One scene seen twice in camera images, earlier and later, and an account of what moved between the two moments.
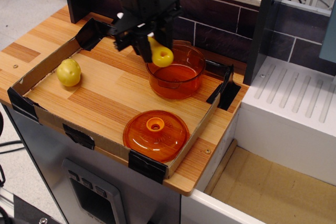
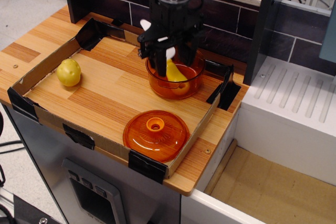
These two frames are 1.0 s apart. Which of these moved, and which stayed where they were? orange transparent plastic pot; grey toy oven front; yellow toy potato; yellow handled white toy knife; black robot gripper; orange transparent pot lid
Moved: black robot gripper; yellow handled white toy knife
Stayed: orange transparent pot lid; yellow toy potato; orange transparent plastic pot; grey toy oven front
